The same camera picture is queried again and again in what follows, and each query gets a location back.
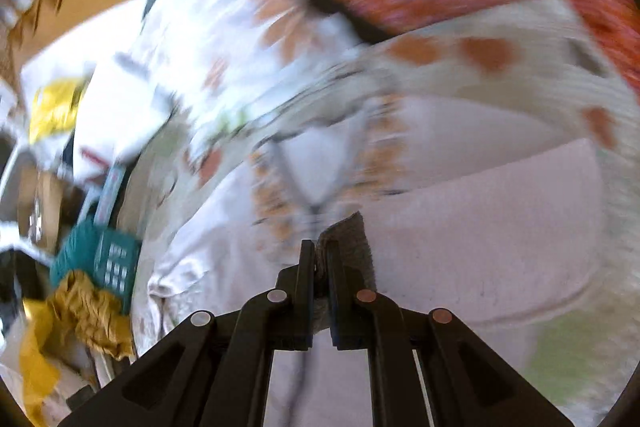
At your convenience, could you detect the mustard yellow cloth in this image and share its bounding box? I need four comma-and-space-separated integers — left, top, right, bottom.
50, 270, 134, 361

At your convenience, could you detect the white floral pillow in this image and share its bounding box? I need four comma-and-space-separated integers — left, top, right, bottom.
74, 0, 359, 177

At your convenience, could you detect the white paper bag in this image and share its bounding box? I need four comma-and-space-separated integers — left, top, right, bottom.
20, 0, 146, 113

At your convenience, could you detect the pale pink garment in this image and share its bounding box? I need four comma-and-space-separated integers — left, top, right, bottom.
130, 96, 608, 427

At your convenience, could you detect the yellow plastic bag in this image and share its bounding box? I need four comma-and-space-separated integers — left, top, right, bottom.
28, 77, 89, 144

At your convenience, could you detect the heart patterned quilt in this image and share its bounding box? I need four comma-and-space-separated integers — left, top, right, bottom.
144, 0, 639, 426

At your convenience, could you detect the teal printed box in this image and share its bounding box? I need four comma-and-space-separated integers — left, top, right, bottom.
49, 165, 141, 315

